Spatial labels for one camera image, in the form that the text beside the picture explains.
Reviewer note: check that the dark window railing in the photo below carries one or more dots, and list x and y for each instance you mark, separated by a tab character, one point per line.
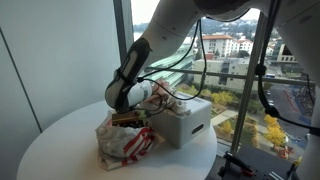
226	76

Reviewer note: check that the cream knit cloth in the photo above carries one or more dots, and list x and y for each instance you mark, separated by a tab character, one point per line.
168	98

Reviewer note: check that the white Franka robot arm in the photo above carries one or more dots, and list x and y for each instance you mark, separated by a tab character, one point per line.
160	36

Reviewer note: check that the red white striped cloth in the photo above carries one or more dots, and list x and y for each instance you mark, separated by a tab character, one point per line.
123	143

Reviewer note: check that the white plastic storage box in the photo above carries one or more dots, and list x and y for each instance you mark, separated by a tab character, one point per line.
180	125

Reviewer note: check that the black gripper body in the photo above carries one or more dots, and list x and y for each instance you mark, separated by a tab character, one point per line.
130	124

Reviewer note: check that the dark window frame post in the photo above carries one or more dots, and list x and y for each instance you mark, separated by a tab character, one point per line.
248	83

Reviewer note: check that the black stand with red tool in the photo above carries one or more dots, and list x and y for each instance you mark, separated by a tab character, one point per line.
253	163

